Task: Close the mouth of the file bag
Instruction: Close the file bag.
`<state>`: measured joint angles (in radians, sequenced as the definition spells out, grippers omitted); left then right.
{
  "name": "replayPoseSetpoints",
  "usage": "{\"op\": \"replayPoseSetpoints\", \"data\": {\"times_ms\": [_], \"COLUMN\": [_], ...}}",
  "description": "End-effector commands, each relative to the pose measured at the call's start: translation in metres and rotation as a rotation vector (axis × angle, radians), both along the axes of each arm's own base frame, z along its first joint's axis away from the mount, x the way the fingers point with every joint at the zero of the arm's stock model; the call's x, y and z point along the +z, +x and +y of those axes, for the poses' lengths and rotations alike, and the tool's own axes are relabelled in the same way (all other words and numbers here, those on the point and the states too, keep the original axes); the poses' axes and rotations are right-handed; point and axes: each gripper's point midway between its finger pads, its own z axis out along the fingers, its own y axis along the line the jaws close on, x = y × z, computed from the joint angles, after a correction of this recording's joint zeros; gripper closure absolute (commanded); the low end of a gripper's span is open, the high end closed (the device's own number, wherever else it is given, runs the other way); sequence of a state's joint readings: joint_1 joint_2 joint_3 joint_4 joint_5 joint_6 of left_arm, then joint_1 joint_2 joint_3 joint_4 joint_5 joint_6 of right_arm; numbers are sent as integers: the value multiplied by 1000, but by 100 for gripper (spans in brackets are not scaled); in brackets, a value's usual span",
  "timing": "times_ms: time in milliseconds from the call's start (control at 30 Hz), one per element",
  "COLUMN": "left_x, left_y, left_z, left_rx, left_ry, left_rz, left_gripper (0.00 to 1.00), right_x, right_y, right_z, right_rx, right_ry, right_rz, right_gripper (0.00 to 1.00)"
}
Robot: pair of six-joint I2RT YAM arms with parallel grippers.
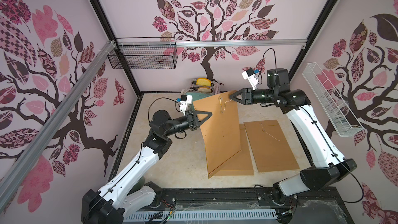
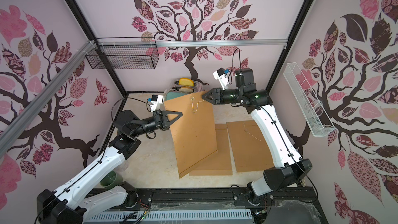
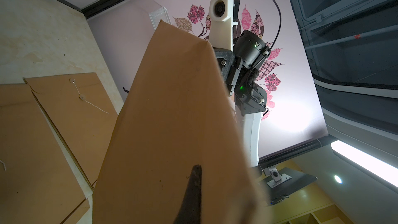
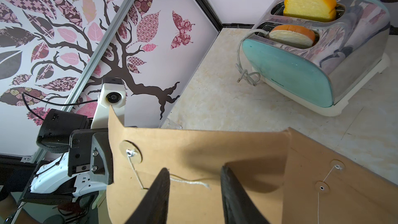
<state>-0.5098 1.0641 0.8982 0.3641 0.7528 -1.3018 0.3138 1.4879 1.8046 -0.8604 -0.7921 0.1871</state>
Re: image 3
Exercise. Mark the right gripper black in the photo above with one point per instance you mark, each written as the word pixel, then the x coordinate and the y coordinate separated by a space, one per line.
pixel 230 66

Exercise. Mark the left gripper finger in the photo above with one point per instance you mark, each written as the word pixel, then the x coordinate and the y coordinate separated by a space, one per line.
pixel 190 210

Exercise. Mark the brown file bag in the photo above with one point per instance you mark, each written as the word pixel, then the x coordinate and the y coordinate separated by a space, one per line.
pixel 37 183
pixel 82 113
pixel 176 115

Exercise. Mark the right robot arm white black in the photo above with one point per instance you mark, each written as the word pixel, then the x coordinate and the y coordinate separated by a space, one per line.
pixel 250 98

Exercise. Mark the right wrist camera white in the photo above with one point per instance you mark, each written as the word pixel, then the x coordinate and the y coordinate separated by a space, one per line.
pixel 223 16

